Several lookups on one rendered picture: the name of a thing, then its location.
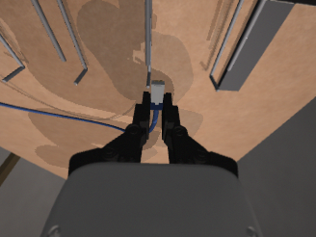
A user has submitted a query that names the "dark blue patch cord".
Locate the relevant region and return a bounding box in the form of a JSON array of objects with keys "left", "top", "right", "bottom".
[{"left": 0, "top": 102, "right": 159, "bottom": 133}]

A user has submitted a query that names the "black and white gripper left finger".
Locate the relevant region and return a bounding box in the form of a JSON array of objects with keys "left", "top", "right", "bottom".
[{"left": 68, "top": 92, "right": 150, "bottom": 176}]

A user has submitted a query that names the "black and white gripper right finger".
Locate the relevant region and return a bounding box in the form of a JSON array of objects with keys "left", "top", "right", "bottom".
[{"left": 162, "top": 92, "right": 238, "bottom": 177}]

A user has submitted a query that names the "white cable plug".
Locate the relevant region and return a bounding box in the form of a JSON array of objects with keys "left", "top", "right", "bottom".
[{"left": 150, "top": 80, "right": 165, "bottom": 111}]

